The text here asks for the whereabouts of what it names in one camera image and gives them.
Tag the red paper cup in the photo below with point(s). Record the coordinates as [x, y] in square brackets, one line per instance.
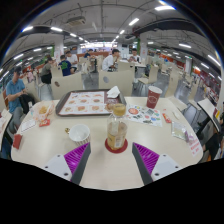
[153, 98]

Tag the colourful printed leaflet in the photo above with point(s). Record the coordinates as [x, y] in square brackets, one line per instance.
[143, 116]

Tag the white sheet with red print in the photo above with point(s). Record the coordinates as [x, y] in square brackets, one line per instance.
[195, 146]

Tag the black backpack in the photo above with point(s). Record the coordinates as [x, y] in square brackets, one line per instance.
[26, 102]

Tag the person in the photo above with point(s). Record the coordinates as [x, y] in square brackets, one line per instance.
[46, 70]
[15, 91]
[157, 59]
[88, 54]
[108, 62]
[72, 59]
[213, 143]
[134, 57]
[65, 66]

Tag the group of beige chairs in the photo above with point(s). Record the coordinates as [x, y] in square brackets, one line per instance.
[115, 80]

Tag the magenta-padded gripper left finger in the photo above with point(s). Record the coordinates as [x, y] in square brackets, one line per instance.
[75, 156]

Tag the flat round red coaster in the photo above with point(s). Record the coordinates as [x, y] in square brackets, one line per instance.
[116, 151]

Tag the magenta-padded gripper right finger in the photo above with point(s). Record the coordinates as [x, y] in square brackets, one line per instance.
[148, 156]

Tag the food wrapper with fries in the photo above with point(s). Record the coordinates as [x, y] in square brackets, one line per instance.
[43, 110]

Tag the ceiling air conditioner unit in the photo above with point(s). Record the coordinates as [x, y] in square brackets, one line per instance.
[76, 21]

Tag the clear bottle with yellow drink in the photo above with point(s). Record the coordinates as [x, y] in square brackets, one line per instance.
[117, 133]

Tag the beige dining table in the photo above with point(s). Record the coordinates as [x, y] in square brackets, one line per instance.
[4, 123]
[208, 111]

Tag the group of ceiling lights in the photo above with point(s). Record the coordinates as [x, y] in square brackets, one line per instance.
[164, 7]

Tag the small white packet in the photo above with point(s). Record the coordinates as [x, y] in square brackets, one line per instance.
[176, 115]

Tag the printed tray paper liner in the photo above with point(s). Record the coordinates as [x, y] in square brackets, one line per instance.
[83, 103]

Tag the flat red packet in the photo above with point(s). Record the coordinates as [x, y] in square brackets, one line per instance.
[44, 123]

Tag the white paper receipt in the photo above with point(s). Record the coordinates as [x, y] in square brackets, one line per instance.
[28, 125]

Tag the white napkin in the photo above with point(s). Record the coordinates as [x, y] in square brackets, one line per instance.
[113, 92]

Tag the small clear bottle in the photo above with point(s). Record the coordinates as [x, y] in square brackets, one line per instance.
[30, 106]

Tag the red box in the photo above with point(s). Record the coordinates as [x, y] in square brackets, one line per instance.
[17, 141]

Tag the small pink packet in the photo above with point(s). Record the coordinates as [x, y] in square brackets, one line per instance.
[188, 136]

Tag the small red sauce packet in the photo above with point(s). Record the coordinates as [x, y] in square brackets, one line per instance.
[166, 118]

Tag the dark brown food tray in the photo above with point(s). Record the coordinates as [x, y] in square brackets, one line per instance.
[59, 110]

